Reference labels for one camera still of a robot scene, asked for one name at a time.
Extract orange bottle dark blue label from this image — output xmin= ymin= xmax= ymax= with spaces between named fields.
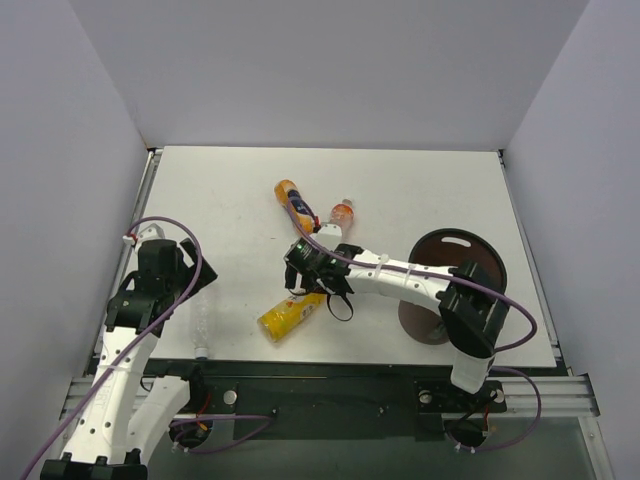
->
xmin=274 ymin=179 xmax=320 ymax=234

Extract yellow juice bottle blue cap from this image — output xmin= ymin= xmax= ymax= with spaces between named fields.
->
xmin=257 ymin=293 xmax=326 ymax=342

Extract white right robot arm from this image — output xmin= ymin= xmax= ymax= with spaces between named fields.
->
xmin=284 ymin=239 xmax=509 ymax=409

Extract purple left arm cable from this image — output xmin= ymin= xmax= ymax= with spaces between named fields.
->
xmin=22 ymin=215 xmax=275 ymax=480

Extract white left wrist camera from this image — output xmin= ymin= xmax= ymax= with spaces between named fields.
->
xmin=137 ymin=223 xmax=165 ymax=242

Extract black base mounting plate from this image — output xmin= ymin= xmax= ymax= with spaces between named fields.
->
xmin=94 ymin=359 xmax=506 ymax=446

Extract aluminium front rail frame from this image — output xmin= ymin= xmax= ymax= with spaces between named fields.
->
xmin=59 ymin=147 xmax=601 ymax=421

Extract brown round bin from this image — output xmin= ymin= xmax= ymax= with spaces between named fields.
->
xmin=397 ymin=227 xmax=508 ymax=348

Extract clear orange drink bottle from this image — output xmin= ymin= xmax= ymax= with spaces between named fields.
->
xmin=328 ymin=198 xmax=355 ymax=238

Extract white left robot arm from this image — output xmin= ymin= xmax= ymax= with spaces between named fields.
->
xmin=40 ymin=238 xmax=217 ymax=479

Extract clear empty plastic bottle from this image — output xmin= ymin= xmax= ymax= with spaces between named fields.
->
xmin=190 ymin=293 xmax=210 ymax=360

